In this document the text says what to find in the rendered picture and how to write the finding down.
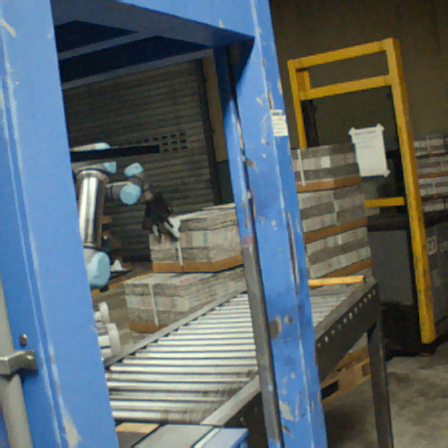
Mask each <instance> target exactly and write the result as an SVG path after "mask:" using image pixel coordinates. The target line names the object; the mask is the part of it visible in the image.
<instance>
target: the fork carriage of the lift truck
mask: <svg viewBox="0 0 448 448"><path fill-rule="evenodd" d="M381 318H382V326H383V333H384V335H383V340H384V348H393V349H394V352H400V353H403V352H413V353H415V351H416V350H417V351H418V350H419V348H418V341H417V336H418V334H417V326H416V318H415V303H414V301H381Z"/></svg>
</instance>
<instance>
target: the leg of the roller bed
mask: <svg viewBox="0 0 448 448"><path fill-rule="evenodd" d="M366 334H367V342H368V349H369V354H368V356H369V364H370V371H371V384H372V391H373V404H374V410H375V419H376V421H375V426H376V433H377V440H378V446H377V447H378V448H395V447H394V440H393V433H392V419H391V411H390V397H389V390H388V376H387V368H386V362H385V360H386V355H385V348H384V340H383V335H384V333H383V326H382V318H381V314H380V315H379V317H378V318H377V319H376V321H375V322H374V323H373V324H372V325H371V326H370V328H369V329H368V330H367V331H366Z"/></svg>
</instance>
